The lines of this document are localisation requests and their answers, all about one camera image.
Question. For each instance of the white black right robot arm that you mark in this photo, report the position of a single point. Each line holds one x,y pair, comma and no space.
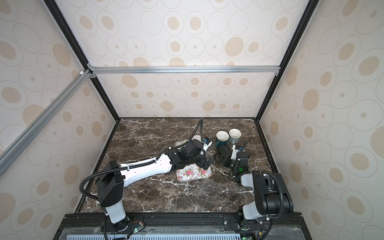
272,198

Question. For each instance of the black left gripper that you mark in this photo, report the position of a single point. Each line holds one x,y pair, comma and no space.
208,163

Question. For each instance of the dark teal mug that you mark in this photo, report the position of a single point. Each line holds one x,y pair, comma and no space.
222,138

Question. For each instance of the black mug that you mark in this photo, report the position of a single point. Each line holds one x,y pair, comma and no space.
220,157

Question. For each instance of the white mug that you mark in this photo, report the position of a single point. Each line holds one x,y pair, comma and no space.
198,138

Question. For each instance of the horizontal aluminium rail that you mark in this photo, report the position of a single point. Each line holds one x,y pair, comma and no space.
185,70

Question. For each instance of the floral rectangular tray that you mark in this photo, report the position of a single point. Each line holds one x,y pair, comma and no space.
193,172

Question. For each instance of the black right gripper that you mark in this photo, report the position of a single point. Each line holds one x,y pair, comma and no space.
226,153

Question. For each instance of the black frame post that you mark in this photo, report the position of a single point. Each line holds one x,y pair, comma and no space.
74,44
303,23

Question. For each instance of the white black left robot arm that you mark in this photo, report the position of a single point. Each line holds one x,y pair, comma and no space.
107,186

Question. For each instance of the left black frame post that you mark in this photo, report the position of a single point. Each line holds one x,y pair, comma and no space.
74,44

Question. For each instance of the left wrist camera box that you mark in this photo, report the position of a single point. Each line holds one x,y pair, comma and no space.
207,143

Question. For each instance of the slanted left aluminium rail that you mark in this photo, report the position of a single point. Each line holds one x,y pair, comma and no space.
22,141

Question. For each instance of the grey mug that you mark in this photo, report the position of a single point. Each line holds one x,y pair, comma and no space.
234,136

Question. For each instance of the right black frame post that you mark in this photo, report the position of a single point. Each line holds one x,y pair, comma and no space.
303,23

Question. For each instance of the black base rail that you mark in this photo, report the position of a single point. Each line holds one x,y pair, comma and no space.
182,226

